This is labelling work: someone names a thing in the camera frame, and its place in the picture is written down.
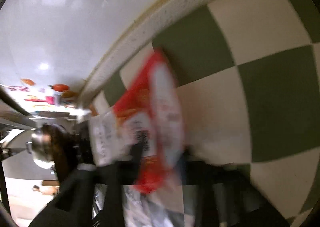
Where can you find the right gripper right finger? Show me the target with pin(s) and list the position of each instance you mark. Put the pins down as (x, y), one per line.
(225, 196)

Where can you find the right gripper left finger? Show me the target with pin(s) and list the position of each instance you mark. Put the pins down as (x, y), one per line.
(92, 196)

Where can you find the grey white foil packet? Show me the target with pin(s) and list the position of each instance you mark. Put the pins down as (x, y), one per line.
(107, 143)

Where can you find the red white snack bag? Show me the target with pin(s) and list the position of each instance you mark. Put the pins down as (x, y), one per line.
(150, 112)

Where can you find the steel pot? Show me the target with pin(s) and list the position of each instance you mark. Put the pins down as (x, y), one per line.
(48, 145)

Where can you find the green white checkered mat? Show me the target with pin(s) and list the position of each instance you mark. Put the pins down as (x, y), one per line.
(248, 82)

